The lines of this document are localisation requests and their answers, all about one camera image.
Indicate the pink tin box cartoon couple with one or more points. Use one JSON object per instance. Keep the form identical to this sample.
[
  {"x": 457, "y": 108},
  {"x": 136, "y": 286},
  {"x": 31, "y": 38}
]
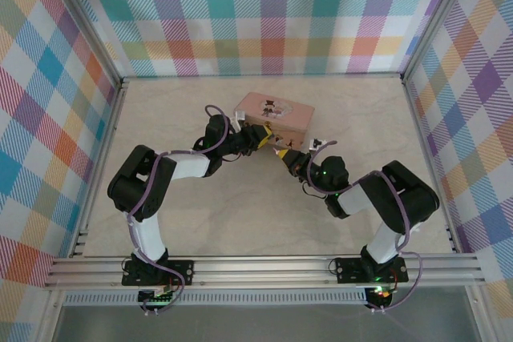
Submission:
[{"x": 296, "y": 113}]

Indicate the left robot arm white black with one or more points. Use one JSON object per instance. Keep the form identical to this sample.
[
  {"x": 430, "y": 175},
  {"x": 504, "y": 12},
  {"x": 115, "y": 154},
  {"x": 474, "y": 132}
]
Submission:
[{"x": 148, "y": 234}]

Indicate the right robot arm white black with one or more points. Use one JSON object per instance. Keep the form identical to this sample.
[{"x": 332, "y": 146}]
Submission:
[{"x": 401, "y": 198}]

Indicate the controller board orange part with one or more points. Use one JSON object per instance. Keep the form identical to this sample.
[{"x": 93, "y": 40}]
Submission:
[{"x": 380, "y": 293}]

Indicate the grey metal panel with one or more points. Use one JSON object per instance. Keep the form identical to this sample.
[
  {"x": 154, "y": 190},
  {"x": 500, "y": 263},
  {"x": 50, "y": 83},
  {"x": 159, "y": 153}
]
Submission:
[{"x": 260, "y": 324}]

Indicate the aluminium side floor rail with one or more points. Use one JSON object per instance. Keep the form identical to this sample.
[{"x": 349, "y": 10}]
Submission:
[
  {"x": 422, "y": 138},
  {"x": 106, "y": 146}
]

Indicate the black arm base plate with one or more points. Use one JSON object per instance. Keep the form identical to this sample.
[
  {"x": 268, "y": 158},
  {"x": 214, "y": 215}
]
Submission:
[
  {"x": 346, "y": 270},
  {"x": 182, "y": 272}
]

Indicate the aluminium mounting rail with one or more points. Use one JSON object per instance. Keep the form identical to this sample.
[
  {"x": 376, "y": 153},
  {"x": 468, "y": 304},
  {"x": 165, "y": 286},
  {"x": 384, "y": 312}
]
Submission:
[{"x": 260, "y": 268}]

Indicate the aluminium frame post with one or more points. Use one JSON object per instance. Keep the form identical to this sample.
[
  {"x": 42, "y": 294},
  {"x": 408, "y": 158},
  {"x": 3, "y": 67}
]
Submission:
[
  {"x": 89, "y": 25},
  {"x": 437, "y": 17}
]

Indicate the aluminium outer frame leg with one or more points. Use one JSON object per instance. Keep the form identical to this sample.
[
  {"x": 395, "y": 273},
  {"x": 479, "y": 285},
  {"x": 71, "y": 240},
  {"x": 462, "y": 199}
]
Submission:
[
  {"x": 481, "y": 318},
  {"x": 50, "y": 318}
]

